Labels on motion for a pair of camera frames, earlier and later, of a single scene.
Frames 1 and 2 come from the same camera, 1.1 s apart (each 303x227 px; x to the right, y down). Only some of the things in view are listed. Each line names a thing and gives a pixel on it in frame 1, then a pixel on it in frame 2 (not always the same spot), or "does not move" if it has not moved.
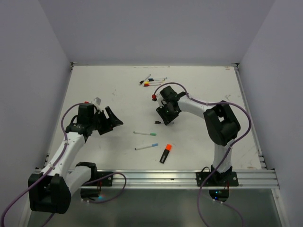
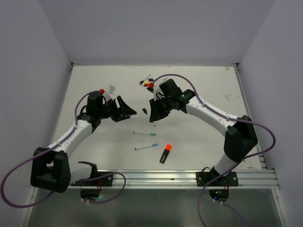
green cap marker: (152, 134) does not move
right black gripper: (166, 118) → (155, 111)
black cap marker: (142, 81) does not move
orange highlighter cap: (168, 147) does not move
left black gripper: (109, 123) → (123, 111)
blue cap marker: (153, 144) does not move
